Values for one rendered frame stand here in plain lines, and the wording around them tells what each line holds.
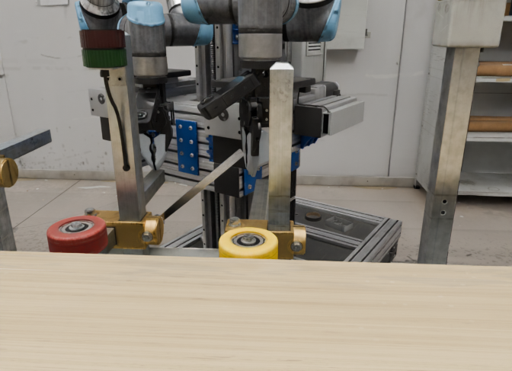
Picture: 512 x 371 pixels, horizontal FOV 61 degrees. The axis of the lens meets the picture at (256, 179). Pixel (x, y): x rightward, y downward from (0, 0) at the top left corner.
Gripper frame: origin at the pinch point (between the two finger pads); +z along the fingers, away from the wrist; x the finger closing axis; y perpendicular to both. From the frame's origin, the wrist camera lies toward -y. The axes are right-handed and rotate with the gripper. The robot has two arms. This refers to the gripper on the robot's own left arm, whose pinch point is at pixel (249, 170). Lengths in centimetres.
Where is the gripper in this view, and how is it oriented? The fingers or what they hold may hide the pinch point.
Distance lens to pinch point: 81.4
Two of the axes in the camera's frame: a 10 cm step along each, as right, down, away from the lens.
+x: -2.8, -3.1, 9.1
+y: 9.6, -0.9, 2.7
